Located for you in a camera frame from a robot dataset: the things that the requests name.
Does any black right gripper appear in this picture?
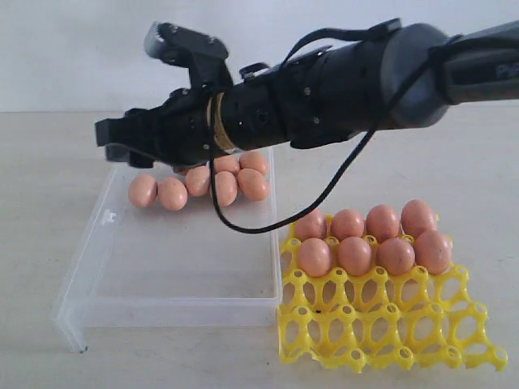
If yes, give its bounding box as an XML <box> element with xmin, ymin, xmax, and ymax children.
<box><xmin>95</xmin><ymin>88</ymin><xmax>211</xmax><ymax>169</ymax></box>

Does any brown egg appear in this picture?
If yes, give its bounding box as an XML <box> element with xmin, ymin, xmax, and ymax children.
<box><xmin>366</xmin><ymin>204</ymin><xmax>401</xmax><ymax>242</ymax></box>
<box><xmin>238</xmin><ymin>169</ymin><xmax>270</xmax><ymax>202</ymax></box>
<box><xmin>294</xmin><ymin>208</ymin><xmax>327</xmax><ymax>242</ymax></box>
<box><xmin>214</xmin><ymin>156</ymin><xmax>240</xmax><ymax>175</ymax></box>
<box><xmin>127</xmin><ymin>174</ymin><xmax>158</xmax><ymax>208</ymax></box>
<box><xmin>158</xmin><ymin>177</ymin><xmax>188</xmax><ymax>211</ymax></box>
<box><xmin>185</xmin><ymin>165</ymin><xmax>210</xmax><ymax>197</ymax></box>
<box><xmin>172</xmin><ymin>164</ymin><xmax>205</xmax><ymax>176</ymax></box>
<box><xmin>330</xmin><ymin>209</ymin><xmax>365</xmax><ymax>241</ymax></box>
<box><xmin>401</xmin><ymin>199</ymin><xmax>437</xmax><ymax>238</ymax></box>
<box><xmin>376</xmin><ymin>237</ymin><xmax>415</xmax><ymax>276</ymax></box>
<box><xmin>414</xmin><ymin>230</ymin><xmax>452</xmax><ymax>275</ymax></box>
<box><xmin>215</xmin><ymin>171</ymin><xmax>238</xmax><ymax>207</ymax></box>
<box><xmin>297</xmin><ymin>237</ymin><xmax>332</xmax><ymax>278</ymax></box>
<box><xmin>337</xmin><ymin>237</ymin><xmax>371</xmax><ymax>276</ymax></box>

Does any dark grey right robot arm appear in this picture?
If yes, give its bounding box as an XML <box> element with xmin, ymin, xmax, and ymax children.
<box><xmin>95</xmin><ymin>19</ymin><xmax>518</xmax><ymax>169</ymax></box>

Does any brown egg back top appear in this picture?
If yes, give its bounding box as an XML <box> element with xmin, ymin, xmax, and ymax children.
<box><xmin>172</xmin><ymin>164</ymin><xmax>205</xmax><ymax>176</ymax></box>

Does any brown egg back right corner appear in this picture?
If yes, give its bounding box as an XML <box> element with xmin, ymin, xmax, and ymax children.
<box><xmin>238</xmin><ymin>151</ymin><xmax>269</xmax><ymax>176</ymax></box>

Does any clear plastic box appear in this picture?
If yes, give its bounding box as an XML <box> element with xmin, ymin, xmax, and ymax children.
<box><xmin>52</xmin><ymin>164</ymin><xmax>282</xmax><ymax>352</ymax></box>

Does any yellow plastic egg tray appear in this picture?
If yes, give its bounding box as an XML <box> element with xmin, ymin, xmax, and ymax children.
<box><xmin>277</xmin><ymin>231</ymin><xmax>508</xmax><ymax>372</ymax></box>

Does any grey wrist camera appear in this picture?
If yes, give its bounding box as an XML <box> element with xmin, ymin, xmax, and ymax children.
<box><xmin>144</xmin><ymin>22</ymin><xmax>234</xmax><ymax>88</ymax></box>

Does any black cable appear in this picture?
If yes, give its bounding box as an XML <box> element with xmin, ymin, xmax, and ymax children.
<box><xmin>204</xmin><ymin>26</ymin><xmax>465</xmax><ymax>235</ymax></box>

